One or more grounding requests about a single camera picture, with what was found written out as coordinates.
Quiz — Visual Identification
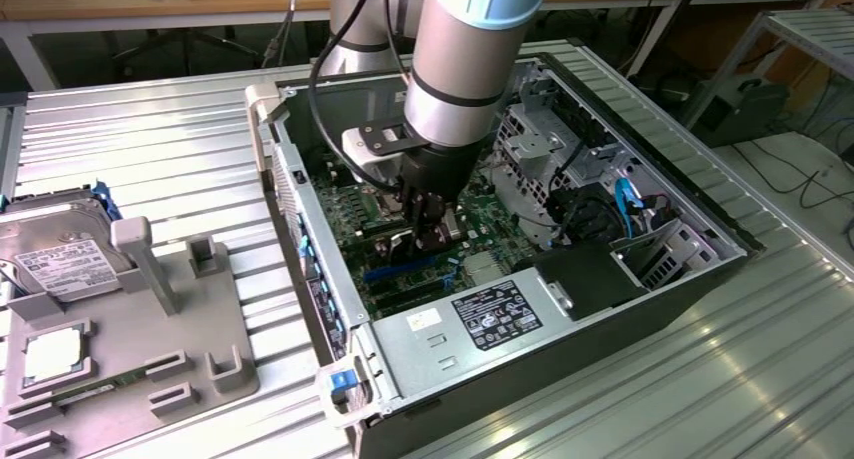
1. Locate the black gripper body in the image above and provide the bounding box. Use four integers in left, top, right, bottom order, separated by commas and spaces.
398, 142, 484, 204

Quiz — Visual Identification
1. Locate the black graphics card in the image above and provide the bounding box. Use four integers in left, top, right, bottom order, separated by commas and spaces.
370, 211, 463, 265

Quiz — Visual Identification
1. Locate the CPU socket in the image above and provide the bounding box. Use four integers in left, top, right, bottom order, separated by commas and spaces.
371, 187, 407, 219

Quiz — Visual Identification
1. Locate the installed black RAM stick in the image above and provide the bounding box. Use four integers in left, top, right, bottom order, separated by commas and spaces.
356, 217, 406, 240

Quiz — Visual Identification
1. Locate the green motherboard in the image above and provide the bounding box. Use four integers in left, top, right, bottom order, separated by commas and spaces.
310, 146, 542, 320

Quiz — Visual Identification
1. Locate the silver chipset heatsink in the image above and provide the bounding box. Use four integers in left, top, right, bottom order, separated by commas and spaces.
463, 256, 515, 288

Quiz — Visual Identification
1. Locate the blue expansion slot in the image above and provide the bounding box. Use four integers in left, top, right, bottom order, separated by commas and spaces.
363, 257, 436, 283

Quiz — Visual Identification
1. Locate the silver drive cage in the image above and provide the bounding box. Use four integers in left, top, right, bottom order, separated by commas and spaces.
492, 61, 642, 253

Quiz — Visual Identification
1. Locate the grey power supply unit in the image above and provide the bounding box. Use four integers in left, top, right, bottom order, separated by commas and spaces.
370, 268, 582, 400

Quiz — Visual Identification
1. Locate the silver disk bay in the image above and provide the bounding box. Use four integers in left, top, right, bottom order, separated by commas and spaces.
610, 218, 749, 290

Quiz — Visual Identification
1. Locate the open black PC case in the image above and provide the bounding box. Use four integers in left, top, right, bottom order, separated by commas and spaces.
243, 51, 766, 459

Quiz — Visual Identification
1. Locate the blue disk caddy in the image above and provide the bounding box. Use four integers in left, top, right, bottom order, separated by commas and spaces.
0, 180, 127, 223

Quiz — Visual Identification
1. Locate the grey machine box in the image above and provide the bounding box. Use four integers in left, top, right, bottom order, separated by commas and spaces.
692, 76, 793, 148

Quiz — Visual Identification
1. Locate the grey parts rack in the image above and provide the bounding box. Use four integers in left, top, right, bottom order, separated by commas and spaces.
0, 217, 261, 459

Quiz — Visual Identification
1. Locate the silver hard disk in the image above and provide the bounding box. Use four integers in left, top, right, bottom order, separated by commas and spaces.
0, 201, 139, 303

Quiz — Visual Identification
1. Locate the green RAM stick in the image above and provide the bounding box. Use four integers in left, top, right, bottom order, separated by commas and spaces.
52, 368, 147, 408

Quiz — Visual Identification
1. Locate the silver CPU chip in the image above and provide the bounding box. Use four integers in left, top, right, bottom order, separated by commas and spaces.
23, 328, 85, 380

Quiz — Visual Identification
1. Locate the metal slat side table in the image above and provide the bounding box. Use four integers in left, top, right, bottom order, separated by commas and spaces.
716, 8, 854, 135

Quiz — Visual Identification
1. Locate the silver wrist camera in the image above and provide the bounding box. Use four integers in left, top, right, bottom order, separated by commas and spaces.
340, 123, 428, 186

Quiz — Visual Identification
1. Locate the black wire bundle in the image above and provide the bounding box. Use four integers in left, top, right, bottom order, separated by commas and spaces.
546, 183, 622, 245

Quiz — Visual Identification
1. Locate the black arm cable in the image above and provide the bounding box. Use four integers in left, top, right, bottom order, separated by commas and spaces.
308, 0, 402, 191

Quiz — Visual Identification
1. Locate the blue SATA wire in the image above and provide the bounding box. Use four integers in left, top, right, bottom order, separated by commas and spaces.
616, 176, 646, 240

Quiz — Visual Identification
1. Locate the grey hanging cable with plug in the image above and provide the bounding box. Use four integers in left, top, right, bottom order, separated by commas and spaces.
261, 0, 307, 69

